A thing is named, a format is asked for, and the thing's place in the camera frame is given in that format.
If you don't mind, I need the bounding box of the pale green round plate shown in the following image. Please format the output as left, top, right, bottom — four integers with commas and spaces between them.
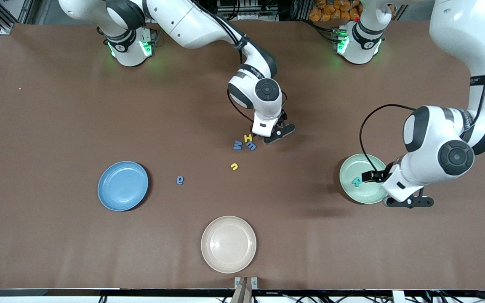
339, 154, 392, 205

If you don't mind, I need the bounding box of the orange objects pile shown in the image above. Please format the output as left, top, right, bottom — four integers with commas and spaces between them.
309, 0, 361, 22

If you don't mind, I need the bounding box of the metal equipment rack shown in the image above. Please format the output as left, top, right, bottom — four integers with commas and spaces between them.
216, 0, 281, 22

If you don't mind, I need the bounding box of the beige round plate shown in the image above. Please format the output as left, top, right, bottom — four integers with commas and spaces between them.
201, 216, 257, 274

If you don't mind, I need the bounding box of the blue round plate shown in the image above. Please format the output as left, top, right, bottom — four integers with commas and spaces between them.
97, 161, 149, 212

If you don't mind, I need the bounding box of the brown wooden slat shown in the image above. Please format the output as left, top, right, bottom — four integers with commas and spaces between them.
231, 278, 252, 303

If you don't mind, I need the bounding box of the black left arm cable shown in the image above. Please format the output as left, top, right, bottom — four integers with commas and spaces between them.
359, 104, 418, 171

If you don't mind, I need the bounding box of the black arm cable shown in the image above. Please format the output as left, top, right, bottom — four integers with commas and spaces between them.
359, 104, 418, 171
203, 8, 255, 123

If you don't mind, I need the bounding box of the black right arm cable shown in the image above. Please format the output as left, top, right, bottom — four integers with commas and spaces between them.
203, 8, 255, 123

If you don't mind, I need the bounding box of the metal table edge bracket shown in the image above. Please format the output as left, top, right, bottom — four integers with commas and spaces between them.
234, 276, 258, 291

